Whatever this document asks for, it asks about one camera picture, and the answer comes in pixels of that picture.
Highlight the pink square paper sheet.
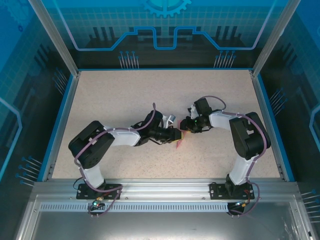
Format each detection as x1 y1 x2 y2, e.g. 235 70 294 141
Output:
174 119 187 150

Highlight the steel sheet panel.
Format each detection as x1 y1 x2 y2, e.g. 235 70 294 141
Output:
14 194 313 240

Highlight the black electronics box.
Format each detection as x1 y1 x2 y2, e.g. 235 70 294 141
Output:
33 177 300 201

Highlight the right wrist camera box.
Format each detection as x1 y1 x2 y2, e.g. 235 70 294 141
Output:
186 104 198 120

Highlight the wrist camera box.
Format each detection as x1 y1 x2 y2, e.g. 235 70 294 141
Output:
186 104 198 120
163 114 177 126

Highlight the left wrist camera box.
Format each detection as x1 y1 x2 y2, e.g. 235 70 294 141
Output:
163 114 177 126

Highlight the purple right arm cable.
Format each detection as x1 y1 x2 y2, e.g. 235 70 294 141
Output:
199 95 267 216

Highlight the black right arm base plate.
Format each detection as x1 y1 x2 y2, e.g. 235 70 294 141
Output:
209 181 256 200

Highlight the aluminium side rail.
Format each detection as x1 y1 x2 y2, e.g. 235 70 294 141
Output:
41 71 81 182
250 71 286 181

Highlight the slotted grey cable duct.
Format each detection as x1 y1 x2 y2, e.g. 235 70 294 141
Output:
39 202 237 212

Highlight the cable connector with orange wires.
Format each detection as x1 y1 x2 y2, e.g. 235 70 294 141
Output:
234 199 252 208

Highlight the cable connector with green light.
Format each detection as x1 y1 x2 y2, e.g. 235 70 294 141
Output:
91 196 105 210

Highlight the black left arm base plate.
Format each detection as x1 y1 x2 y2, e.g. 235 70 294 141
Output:
76 183 123 200

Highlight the aluminium frame post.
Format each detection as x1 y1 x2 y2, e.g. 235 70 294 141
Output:
27 0 81 77
250 0 302 77

